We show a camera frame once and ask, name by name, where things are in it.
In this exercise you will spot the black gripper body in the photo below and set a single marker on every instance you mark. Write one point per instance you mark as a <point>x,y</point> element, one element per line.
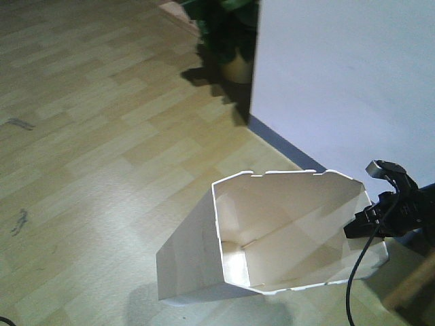
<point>408,208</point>

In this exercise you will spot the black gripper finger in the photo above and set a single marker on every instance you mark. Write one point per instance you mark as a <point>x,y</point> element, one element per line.
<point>367,216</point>
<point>355,230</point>

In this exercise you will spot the white paper trash bin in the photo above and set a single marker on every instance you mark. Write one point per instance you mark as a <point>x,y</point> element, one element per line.
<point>263,234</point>

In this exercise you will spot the potted green plant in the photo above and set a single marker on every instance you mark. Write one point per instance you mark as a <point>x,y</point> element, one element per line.
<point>228,29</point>

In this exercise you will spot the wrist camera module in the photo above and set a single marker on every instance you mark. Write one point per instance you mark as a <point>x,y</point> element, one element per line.
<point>381,169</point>

